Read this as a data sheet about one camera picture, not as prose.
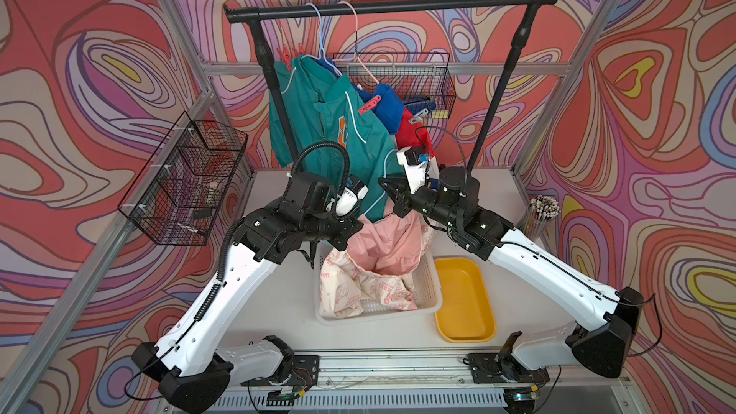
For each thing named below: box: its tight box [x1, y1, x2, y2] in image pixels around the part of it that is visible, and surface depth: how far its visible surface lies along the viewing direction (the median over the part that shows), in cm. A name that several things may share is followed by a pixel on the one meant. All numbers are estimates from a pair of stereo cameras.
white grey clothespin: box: [408, 108, 429, 125], surface depth 61 cm
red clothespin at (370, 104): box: [358, 94, 382, 115], surface depth 59 cm
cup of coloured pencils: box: [522, 194, 561, 242], surface depth 88 cm
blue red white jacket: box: [350, 82, 440, 177], surface depth 63 cm
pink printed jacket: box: [319, 203, 437, 320], surface depth 71 cm
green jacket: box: [268, 53, 398, 223], surface depth 65 cm
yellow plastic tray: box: [435, 256, 498, 344], surface depth 84 cm
